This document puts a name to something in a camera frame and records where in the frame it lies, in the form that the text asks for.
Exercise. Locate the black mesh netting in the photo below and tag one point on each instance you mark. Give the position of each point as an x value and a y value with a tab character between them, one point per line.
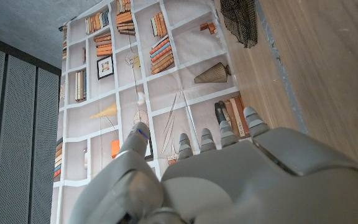
241	21

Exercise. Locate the printed bookshelf backdrop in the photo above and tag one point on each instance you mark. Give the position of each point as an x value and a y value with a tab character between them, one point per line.
172	77

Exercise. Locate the grey tape strip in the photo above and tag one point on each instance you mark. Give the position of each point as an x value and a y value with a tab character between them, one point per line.
280	68

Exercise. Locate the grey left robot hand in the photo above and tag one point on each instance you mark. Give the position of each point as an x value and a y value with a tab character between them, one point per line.
244	186

